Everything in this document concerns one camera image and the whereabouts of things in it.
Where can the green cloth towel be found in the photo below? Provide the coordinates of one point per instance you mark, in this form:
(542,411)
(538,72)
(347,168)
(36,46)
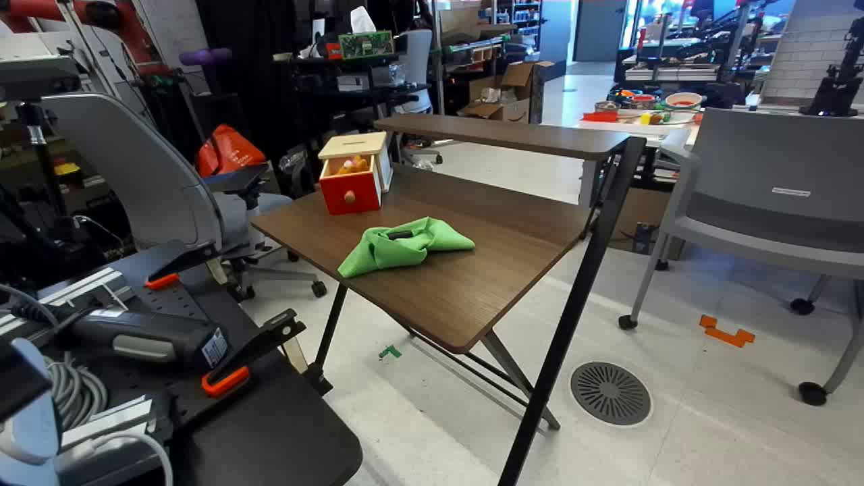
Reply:
(396,247)

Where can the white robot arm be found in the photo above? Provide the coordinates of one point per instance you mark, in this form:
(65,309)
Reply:
(26,423)

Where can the brown folding desk black legs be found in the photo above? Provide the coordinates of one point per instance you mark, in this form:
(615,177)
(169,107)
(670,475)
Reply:
(468,280)

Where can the red wooden drawer box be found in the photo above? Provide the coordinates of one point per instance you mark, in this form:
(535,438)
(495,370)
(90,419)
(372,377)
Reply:
(353,192)

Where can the yellow toy piece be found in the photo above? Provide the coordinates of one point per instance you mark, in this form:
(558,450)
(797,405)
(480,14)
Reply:
(347,165)

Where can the black storage shelf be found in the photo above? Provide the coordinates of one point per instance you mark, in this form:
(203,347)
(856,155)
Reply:
(360,97)

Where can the cardboard box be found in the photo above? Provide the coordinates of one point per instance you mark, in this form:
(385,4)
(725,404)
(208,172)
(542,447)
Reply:
(503,89)

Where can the green box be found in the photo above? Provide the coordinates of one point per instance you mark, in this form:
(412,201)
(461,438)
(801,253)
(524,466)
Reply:
(365,45)

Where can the orange bag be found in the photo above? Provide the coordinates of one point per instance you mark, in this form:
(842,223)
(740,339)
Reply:
(230,151)

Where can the round metal floor drain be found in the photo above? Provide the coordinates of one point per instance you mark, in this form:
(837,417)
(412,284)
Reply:
(611,392)

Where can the white table with toys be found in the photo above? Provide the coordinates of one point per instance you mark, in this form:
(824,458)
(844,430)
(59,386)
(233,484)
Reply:
(644,122)

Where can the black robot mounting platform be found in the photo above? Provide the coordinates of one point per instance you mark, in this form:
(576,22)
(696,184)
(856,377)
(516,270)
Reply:
(272,435)

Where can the purple foam roll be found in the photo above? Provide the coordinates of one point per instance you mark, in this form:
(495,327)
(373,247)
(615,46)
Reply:
(207,54)

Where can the black gray handheld device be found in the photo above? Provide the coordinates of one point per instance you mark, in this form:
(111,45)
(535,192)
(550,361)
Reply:
(149,339)

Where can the orange floor tape marker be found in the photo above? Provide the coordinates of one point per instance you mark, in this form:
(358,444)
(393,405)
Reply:
(725,332)

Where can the gray office chair with armrest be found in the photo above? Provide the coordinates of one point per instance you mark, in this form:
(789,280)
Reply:
(137,172)

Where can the gray chair with wheels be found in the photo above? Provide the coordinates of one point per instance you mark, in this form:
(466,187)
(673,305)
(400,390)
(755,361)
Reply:
(774,180)

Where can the aluminium profile rail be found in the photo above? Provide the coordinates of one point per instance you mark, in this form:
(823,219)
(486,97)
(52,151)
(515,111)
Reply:
(63,292)

